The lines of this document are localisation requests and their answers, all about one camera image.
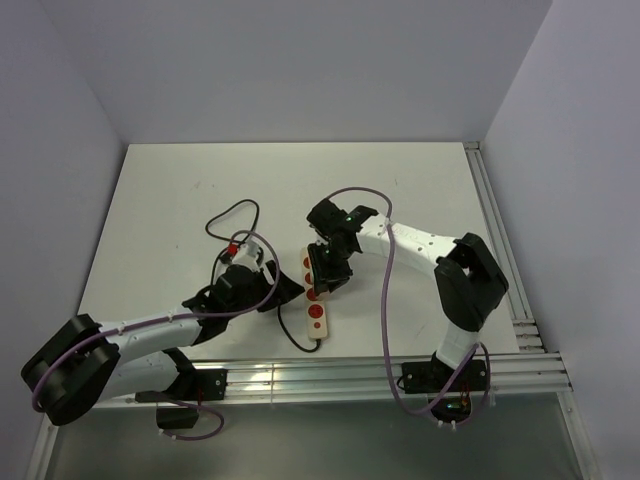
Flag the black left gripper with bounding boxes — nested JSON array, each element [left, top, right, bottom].
[[226, 260, 304, 319]]

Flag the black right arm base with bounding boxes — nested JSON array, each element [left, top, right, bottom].
[[396, 354, 492, 428]]

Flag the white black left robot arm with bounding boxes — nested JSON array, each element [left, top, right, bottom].
[[21, 260, 305, 426]]

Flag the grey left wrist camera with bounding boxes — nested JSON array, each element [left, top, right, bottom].
[[222, 241, 263, 271]]

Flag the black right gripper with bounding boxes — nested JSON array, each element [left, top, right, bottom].
[[308, 240, 355, 295]]

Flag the beige power strip red sockets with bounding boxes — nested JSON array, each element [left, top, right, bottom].
[[300, 247, 329, 342]]

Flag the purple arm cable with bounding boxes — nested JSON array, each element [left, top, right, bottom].
[[327, 186, 494, 427], [30, 229, 281, 444]]

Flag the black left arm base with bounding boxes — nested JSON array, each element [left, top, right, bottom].
[[134, 369, 228, 441]]

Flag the black power cord with plug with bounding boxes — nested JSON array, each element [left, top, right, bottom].
[[203, 198, 324, 354]]

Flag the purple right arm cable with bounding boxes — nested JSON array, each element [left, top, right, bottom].
[[327, 186, 494, 427]]

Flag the aluminium rail frame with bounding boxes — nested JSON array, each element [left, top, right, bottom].
[[35, 143, 601, 479]]

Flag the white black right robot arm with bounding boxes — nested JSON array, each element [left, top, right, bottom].
[[307, 199, 509, 390]]

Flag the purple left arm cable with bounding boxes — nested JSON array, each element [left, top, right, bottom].
[[30, 229, 281, 444]]

